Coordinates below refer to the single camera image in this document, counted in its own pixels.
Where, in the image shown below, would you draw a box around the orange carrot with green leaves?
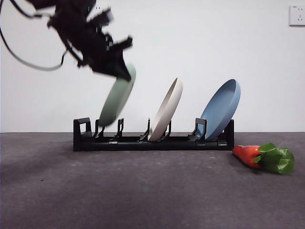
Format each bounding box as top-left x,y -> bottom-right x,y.
232,142 -> 295,174

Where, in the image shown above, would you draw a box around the black plate rack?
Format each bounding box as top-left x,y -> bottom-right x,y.
73,117 -> 235,152

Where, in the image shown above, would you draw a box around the beige plate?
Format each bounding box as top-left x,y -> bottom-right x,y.
147,77 -> 184,142

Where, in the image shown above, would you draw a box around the white wall socket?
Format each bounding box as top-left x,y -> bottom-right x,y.
289,5 -> 305,27
91,4 -> 110,12

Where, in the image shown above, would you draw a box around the green plate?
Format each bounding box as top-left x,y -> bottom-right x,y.
98,62 -> 137,127

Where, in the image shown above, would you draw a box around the blue plate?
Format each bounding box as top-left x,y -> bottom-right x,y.
200,79 -> 242,142

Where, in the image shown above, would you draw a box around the black cable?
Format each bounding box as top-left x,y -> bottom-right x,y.
11,0 -> 52,19
0,0 -> 70,72

